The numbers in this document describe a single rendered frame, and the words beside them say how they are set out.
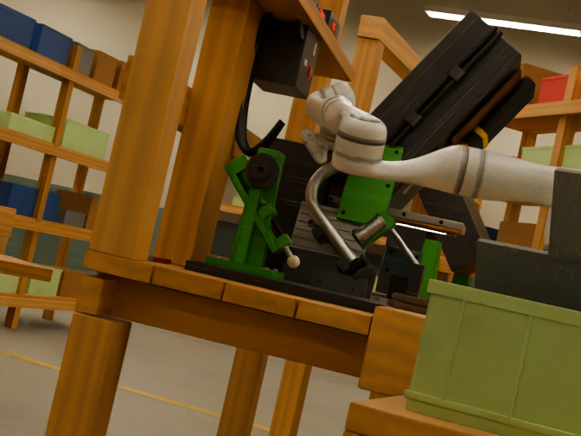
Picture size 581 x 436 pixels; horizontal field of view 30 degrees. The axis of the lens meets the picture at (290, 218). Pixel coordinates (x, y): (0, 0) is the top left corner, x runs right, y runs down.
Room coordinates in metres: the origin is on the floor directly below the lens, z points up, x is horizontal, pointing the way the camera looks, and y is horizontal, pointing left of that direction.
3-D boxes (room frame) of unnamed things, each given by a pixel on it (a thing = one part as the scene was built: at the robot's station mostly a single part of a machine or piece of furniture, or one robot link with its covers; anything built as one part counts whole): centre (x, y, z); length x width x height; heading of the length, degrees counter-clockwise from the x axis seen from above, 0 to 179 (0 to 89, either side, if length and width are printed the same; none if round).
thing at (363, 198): (2.63, -0.17, 1.17); 0.13 x 0.12 x 0.20; 168
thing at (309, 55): (2.65, 0.10, 1.42); 0.17 x 0.12 x 0.15; 168
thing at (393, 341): (2.65, -0.40, 0.82); 1.50 x 0.14 x 0.15; 168
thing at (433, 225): (2.77, -0.24, 1.11); 0.39 x 0.16 x 0.03; 78
